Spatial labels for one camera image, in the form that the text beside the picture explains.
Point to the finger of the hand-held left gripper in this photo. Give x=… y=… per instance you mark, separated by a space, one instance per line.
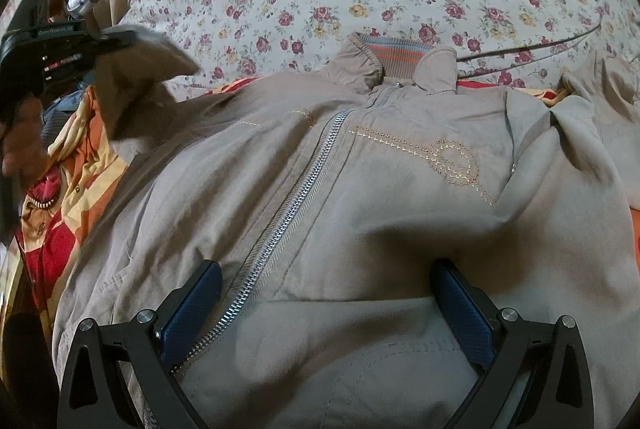
x=112 y=40

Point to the beige zip jacket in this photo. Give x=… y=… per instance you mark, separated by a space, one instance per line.
x=375 y=189

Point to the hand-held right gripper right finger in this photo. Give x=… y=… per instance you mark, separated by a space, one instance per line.
x=462 y=309

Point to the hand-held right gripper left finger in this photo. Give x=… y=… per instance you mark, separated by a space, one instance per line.
x=192 y=309

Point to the red orange printed blanket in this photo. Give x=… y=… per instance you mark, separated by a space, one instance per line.
x=50 y=249

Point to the grey striped cloth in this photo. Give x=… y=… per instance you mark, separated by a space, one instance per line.
x=60 y=129

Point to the person's left hand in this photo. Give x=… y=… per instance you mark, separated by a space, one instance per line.
x=22 y=139

